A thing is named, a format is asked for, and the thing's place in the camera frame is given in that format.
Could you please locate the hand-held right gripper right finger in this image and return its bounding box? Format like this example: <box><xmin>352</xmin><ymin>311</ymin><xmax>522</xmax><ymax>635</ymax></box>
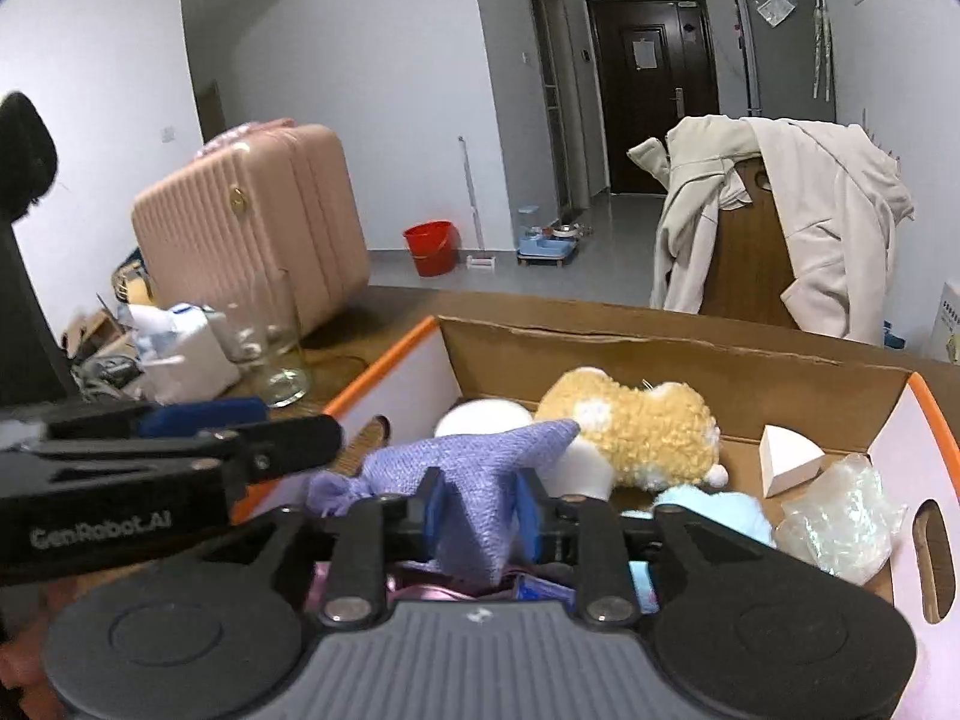
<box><xmin>517</xmin><ymin>467</ymin><xmax>827</xmax><ymax>629</ymax></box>

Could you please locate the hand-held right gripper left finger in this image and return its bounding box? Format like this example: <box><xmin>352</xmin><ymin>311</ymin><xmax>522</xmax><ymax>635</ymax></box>
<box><xmin>171</xmin><ymin>467</ymin><xmax>452</xmax><ymax>629</ymax></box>

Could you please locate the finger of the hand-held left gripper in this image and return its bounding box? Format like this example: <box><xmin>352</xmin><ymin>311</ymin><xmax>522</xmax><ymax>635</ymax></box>
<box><xmin>13</xmin><ymin>412</ymin><xmax>347</xmax><ymax>482</ymax></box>
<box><xmin>0</xmin><ymin>396</ymin><xmax>269</xmax><ymax>443</ymax></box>

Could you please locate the purple knitted cloth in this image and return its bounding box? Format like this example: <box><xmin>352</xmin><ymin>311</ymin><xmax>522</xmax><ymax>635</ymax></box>
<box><xmin>306</xmin><ymin>418</ymin><xmax>584</xmax><ymax>590</ymax></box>

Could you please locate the purple satin scrunchie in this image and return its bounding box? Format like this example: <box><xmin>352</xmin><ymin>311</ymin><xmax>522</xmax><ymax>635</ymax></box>
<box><xmin>385</xmin><ymin>561</ymin><xmax>520</xmax><ymax>606</ymax></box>

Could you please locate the blue tissue packet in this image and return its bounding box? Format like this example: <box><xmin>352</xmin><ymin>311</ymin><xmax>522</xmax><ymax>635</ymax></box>
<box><xmin>513</xmin><ymin>573</ymin><xmax>580</xmax><ymax>614</ymax></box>

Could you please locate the white foam cylinder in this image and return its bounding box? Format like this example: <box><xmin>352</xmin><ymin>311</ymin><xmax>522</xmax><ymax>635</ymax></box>
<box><xmin>433</xmin><ymin>398</ymin><xmax>614</xmax><ymax>501</ymax></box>

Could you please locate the yellow plush toy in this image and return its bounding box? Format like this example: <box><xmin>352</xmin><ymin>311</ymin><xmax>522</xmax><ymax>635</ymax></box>
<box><xmin>535</xmin><ymin>367</ymin><xmax>730</xmax><ymax>494</ymax></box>

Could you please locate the light blue plush toy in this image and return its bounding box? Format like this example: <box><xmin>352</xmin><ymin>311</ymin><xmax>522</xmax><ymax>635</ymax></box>
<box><xmin>621</xmin><ymin>483</ymin><xmax>779</xmax><ymax>610</ymax></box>

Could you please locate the red orange cardboard box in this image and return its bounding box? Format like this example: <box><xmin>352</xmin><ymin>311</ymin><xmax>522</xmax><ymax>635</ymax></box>
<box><xmin>229</xmin><ymin>313</ymin><xmax>960</xmax><ymax>720</ymax></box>

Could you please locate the white wedge sponge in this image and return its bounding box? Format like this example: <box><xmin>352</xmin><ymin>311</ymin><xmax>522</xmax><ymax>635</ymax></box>
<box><xmin>758</xmin><ymin>423</ymin><xmax>827</xmax><ymax>499</ymax></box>

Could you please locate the clear plastic bag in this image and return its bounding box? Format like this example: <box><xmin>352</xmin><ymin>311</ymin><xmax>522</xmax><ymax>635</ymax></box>
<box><xmin>772</xmin><ymin>453</ymin><xmax>910</xmax><ymax>587</ymax></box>

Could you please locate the person's left hand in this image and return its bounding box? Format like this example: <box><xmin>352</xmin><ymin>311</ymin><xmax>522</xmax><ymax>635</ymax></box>
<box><xmin>0</xmin><ymin>583</ymin><xmax>85</xmax><ymax>719</ymax></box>

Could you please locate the clear glass cup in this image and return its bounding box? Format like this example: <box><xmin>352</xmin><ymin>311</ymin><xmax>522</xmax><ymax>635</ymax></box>
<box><xmin>224</xmin><ymin>265</ymin><xmax>312</xmax><ymax>409</ymax></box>

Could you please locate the pile of floor clutter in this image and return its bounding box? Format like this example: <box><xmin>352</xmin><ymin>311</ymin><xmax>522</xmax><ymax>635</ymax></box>
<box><xmin>60</xmin><ymin>246</ymin><xmax>152</xmax><ymax>400</ymax></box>

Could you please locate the black paper bag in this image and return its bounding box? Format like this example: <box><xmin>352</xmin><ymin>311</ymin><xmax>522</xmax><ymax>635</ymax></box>
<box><xmin>0</xmin><ymin>223</ymin><xmax>81</xmax><ymax>411</ymax></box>

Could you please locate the pink ribbed suitcase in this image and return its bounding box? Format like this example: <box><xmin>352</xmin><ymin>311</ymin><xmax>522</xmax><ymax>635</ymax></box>
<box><xmin>130</xmin><ymin>118</ymin><xmax>371</xmax><ymax>338</ymax></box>

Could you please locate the red bucket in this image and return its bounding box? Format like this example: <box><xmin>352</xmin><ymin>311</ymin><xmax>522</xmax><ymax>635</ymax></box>
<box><xmin>402</xmin><ymin>220</ymin><xmax>460</xmax><ymax>278</ymax></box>

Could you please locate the blue pet feeder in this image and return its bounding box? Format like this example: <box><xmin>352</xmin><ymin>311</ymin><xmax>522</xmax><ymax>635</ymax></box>
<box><xmin>515</xmin><ymin>205</ymin><xmax>584</xmax><ymax>269</ymax></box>

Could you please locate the white mop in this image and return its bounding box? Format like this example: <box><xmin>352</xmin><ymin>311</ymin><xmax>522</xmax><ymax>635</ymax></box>
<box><xmin>458</xmin><ymin>136</ymin><xmax>501</xmax><ymax>272</ymax></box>

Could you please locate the dark cloth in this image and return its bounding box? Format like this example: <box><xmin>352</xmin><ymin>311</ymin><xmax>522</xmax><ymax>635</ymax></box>
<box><xmin>0</xmin><ymin>91</ymin><xmax>61</xmax><ymax>224</ymax></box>

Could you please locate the wooden chair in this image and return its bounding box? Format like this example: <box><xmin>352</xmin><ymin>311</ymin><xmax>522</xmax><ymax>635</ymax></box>
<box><xmin>700</xmin><ymin>157</ymin><xmax>805</xmax><ymax>332</ymax></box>

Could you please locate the dark wooden entrance door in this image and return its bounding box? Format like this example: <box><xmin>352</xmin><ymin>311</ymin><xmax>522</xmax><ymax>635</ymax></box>
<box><xmin>586</xmin><ymin>0</ymin><xmax>722</xmax><ymax>197</ymax></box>

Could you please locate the grey interior door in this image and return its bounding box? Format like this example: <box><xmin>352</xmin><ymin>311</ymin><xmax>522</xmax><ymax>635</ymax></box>
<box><xmin>526</xmin><ymin>0</ymin><xmax>576</xmax><ymax>220</ymax></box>

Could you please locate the beige jacket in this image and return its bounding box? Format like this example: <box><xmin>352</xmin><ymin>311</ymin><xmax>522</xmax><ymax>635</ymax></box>
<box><xmin>628</xmin><ymin>114</ymin><xmax>917</xmax><ymax>347</ymax></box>

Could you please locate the white floor appliance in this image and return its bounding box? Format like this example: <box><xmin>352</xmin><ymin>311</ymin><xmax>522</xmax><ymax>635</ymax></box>
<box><xmin>925</xmin><ymin>280</ymin><xmax>960</xmax><ymax>370</ymax></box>

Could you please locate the grey refrigerator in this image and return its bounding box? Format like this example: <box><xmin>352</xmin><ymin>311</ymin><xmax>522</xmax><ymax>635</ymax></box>
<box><xmin>734</xmin><ymin>0</ymin><xmax>839</xmax><ymax>125</ymax></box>

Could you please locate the white folded umbrella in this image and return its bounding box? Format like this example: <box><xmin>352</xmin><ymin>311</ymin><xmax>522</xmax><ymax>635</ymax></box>
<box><xmin>808</xmin><ymin>0</ymin><xmax>836</xmax><ymax>104</ymax></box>

